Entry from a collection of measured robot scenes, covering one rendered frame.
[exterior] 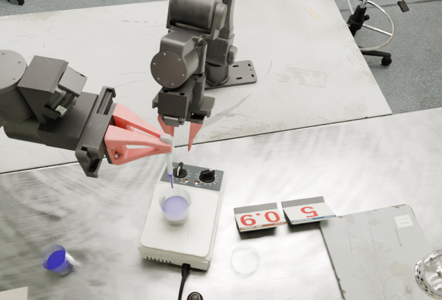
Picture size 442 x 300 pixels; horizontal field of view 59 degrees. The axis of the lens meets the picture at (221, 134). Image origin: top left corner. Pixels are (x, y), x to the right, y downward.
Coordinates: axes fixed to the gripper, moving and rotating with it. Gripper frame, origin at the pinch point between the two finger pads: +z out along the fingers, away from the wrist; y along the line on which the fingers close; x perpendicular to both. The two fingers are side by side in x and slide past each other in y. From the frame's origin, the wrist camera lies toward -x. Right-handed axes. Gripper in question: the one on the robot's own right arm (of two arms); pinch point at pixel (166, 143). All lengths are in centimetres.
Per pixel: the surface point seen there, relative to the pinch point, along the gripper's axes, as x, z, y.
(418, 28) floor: 123, 106, 178
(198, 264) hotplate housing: 28.5, 5.7, -7.2
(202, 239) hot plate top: 24.0, 5.8, -3.9
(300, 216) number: 29.7, 23.4, 5.8
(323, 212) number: 29.9, 27.7, 7.5
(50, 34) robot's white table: 33, -44, 44
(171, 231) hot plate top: 24.0, 0.2, -3.6
